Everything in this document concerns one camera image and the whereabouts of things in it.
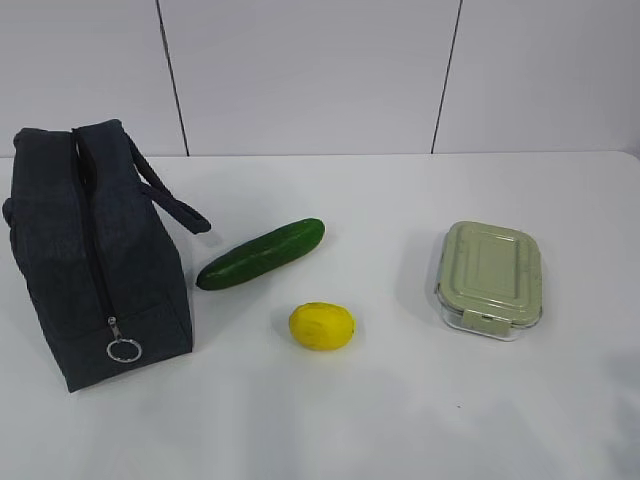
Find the green cucumber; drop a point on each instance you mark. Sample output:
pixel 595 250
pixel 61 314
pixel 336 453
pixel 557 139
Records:
pixel 262 255

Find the yellow lemon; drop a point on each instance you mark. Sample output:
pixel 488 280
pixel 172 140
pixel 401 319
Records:
pixel 322 326

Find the glass container green lid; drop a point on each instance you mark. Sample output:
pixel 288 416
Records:
pixel 489 280

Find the dark blue lunch bag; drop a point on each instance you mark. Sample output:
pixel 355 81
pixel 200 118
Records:
pixel 102 272

